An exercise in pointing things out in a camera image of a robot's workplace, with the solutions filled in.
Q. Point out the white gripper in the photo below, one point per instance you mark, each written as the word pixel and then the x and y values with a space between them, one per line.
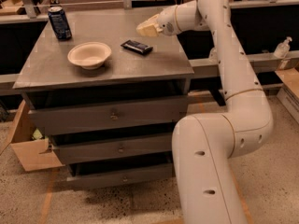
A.
pixel 166 23

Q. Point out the dark blueberry rxbar wrapper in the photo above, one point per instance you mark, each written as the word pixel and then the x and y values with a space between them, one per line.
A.
pixel 137 47

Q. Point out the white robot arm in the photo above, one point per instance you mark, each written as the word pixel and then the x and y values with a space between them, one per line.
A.
pixel 202 143

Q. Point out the white paper bowl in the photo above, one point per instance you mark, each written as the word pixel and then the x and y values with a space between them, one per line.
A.
pixel 90 55

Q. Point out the clear sanitizer bottle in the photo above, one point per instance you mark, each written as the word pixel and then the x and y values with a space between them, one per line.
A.
pixel 213 56

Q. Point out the grey drawer cabinet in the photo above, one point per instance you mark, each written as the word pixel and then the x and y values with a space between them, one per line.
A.
pixel 49 80

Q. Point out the top grey drawer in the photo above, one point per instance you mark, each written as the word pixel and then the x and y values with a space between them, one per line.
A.
pixel 87 118

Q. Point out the grey drawer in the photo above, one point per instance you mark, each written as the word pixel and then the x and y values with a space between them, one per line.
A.
pixel 87 118
pixel 122 177
pixel 113 148

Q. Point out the blue soda can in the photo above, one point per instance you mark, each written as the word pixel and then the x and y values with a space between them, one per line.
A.
pixel 59 23

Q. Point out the middle grey drawer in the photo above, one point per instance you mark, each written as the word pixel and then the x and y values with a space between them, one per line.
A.
pixel 113 148

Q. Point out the bottom grey drawer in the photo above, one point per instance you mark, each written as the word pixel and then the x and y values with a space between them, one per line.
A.
pixel 122 177

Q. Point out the brown cardboard box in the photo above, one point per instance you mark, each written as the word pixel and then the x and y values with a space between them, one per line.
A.
pixel 33 154

